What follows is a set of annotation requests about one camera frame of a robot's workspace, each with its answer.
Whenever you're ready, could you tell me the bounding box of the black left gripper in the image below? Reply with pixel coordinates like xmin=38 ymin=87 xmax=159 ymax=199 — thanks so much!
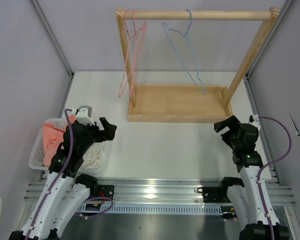
xmin=79 ymin=116 xmax=116 ymax=154

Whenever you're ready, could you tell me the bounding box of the white skirt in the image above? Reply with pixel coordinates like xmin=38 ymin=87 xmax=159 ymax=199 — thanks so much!
xmin=79 ymin=143 xmax=106 ymax=170

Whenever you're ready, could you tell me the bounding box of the blue wire hanger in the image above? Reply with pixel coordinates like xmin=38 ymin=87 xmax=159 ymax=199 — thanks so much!
xmin=162 ymin=9 xmax=206 ymax=95

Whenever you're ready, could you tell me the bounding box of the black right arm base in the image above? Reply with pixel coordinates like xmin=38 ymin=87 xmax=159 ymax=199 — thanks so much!
xmin=196 ymin=177 xmax=245 ymax=203

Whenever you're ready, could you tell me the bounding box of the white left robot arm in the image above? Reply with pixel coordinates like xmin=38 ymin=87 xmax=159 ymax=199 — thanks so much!
xmin=9 ymin=117 xmax=117 ymax=240

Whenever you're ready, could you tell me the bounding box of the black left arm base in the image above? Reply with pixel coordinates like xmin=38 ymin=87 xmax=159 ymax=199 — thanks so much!
xmin=74 ymin=173 xmax=115 ymax=199

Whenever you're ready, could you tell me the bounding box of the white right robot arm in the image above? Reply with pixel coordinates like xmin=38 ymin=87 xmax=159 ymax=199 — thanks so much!
xmin=213 ymin=115 xmax=290 ymax=240

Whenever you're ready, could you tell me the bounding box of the wooden clothes rack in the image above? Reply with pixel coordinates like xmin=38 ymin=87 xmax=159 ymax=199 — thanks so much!
xmin=115 ymin=6 xmax=280 ymax=123

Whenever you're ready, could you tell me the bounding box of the pink garment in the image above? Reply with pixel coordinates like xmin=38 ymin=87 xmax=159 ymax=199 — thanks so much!
xmin=42 ymin=122 xmax=68 ymax=167

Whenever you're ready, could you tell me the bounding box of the white plastic laundry basket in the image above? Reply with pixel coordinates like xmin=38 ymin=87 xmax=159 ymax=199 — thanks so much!
xmin=28 ymin=129 xmax=113 ymax=174

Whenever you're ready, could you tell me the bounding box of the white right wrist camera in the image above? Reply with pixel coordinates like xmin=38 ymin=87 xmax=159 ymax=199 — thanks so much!
xmin=248 ymin=114 xmax=261 ymax=131

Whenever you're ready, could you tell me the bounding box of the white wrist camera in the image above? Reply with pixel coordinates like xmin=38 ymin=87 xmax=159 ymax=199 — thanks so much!
xmin=71 ymin=105 xmax=95 ymax=126
xmin=248 ymin=114 xmax=261 ymax=131

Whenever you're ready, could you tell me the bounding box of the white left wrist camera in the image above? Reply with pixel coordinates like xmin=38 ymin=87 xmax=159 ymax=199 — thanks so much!
xmin=71 ymin=105 xmax=95 ymax=126

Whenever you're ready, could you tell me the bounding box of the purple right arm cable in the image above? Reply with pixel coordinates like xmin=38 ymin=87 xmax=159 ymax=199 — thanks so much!
xmin=256 ymin=116 xmax=293 ymax=240

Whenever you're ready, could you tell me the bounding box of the aluminium mounting rail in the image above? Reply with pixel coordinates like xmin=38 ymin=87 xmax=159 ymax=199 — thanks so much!
xmin=24 ymin=178 xmax=296 ymax=207

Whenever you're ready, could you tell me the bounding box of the white slotted cable duct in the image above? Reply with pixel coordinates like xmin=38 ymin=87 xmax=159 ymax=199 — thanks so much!
xmin=78 ymin=202 xmax=225 ymax=215

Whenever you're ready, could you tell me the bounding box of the pink wire hanger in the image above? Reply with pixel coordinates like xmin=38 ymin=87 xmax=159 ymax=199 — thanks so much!
xmin=118 ymin=9 xmax=148 ymax=98

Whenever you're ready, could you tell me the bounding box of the right aluminium frame post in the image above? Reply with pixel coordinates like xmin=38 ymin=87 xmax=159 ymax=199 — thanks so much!
xmin=244 ymin=0 xmax=297 ymax=78

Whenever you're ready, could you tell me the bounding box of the aluminium frame post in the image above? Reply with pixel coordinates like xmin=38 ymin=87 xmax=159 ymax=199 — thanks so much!
xmin=27 ymin=0 xmax=74 ymax=78
xmin=244 ymin=0 xmax=297 ymax=78

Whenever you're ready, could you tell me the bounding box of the left aluminium frame post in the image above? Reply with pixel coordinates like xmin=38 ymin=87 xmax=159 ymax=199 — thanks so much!
xmin=27 ymin=0 xmax=74 ymax=78

